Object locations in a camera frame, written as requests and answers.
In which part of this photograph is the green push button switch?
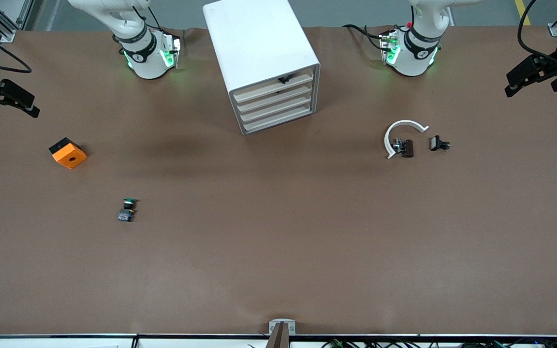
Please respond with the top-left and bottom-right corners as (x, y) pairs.
(117, 197), (138, 223)

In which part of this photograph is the orange box with black base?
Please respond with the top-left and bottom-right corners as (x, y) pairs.
(48, 137), (88, 170)

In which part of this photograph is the brown paper table cover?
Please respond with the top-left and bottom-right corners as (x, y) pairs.
(0, 27), (557, 336)

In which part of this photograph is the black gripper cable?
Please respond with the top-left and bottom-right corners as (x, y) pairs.
(0, 22), (33, 74)
(517, 0), (557, 64)

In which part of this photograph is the white curved plastic ring piece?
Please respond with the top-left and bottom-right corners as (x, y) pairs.
(384, 120), (429, 160)

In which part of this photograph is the black and metal switch part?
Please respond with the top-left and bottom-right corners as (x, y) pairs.
(392, 139), (414, 159)

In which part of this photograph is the black arm base cable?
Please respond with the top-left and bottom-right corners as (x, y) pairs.
(133, 5), (185, 49)
(342, 23), (391, 50)

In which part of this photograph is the white table edge rail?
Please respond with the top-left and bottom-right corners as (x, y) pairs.
(0, 333), (557, 348)

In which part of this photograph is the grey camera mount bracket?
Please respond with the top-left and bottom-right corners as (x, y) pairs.
(266, 319), (296, 348)

